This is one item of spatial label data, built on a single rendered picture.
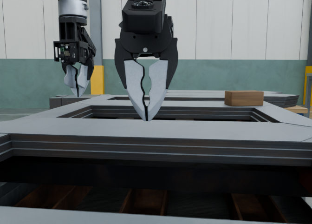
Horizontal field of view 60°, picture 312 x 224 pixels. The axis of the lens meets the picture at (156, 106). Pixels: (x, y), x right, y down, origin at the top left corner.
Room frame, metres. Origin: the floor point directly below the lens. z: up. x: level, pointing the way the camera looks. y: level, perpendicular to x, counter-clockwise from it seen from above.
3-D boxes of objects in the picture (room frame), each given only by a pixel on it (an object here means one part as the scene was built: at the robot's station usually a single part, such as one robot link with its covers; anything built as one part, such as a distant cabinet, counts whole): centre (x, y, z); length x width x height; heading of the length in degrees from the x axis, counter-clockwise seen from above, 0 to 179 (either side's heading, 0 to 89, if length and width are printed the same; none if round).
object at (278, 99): (1.55, -0.37, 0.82); 0.80 x 0.40 x 0.06; 83
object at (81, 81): (0.75, 0.21, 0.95); 0.06 x 0.03 x 0.09; 173
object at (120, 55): (0.40, 0.03, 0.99); 0.05 x 0.02 x 0.09; 84
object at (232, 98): (0.96, -0.31, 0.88); 0.12 x 0.06 x 0.05; 99
